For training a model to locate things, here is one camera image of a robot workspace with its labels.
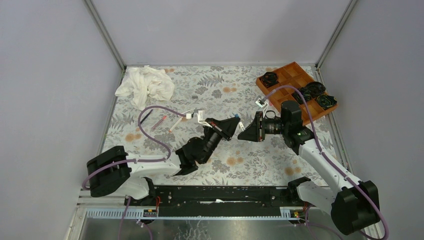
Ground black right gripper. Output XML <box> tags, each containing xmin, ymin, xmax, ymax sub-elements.
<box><xmin>237</xmin><ymin>111</ymin><xmax>288</xmax><ymax>142</ymax></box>

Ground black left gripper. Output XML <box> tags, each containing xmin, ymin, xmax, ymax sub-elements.
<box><xmin>201</xmin><ymin>119</ymin><xmax>240</xmax><ymax>166</ymax></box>

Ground white pen blue tip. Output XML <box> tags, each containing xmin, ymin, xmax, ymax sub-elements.
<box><xmin>238</xmin><ymin>122</ymin><xmax>245</xmax><ymax>132</ymax></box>

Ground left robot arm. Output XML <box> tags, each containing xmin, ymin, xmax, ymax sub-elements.
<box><xmin>83</xmin><ymin>117</ymin><xmax>240</xmax><ymax>206</ymax></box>

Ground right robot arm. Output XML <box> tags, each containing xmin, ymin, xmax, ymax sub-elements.
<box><xmin>237</xmin><ymin>100</ymin><xmax>381</xmax><ymax>235</ymax></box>

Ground white pen red tip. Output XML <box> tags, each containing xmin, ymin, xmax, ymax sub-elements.
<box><xmin>168</xmin><ymin>117</ymin><xmax>183</xmax><ymax>133</ymax></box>

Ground pink pen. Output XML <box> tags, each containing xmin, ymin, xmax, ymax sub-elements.
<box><xmin>151</xmin><ymin>115</ymin><xmax>167</xmax><ymax>131</ymax></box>

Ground black pen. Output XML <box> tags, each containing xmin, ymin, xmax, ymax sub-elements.
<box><xmin>139</xmin><ymin>109</ymin><xmax>153</xmax><ymax>125</ymax></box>

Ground white crumpled cloth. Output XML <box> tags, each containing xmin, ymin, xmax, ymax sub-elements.
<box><xmin>114</xmin><ymin>66</ymin><xmax>175</xmax><ymax>111</ymax></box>

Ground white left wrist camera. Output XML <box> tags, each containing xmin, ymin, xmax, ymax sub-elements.
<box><xmin>185</xmin><ymin>108</ymin><xmax>211</xmax><ymax>127</ymax></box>

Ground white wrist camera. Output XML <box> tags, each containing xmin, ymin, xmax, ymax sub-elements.
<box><xmin>185</xmin><ymin>108</ymin><xmax>211</xmax><ymax>127</ymax></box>
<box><xmin>255</xmin><ymin>96</ymin><xmax>270</xmax><ymax>116</ymax></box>

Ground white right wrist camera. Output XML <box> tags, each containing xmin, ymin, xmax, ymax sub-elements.
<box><xmin>255</xmin><ymin>96</ymin><xmax>270</xmax><ymax>116</ymax></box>

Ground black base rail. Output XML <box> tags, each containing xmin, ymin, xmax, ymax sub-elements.
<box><xmin>124</xmin><ymin>185</ymin><xmax>305</xmax><ymax>218</ymax></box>

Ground black green cable coil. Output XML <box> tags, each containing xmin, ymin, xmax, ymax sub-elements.
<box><xmin>315</xmin><ymin>93</ymin><xmax>338</xmax><ymax>110</ymax></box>

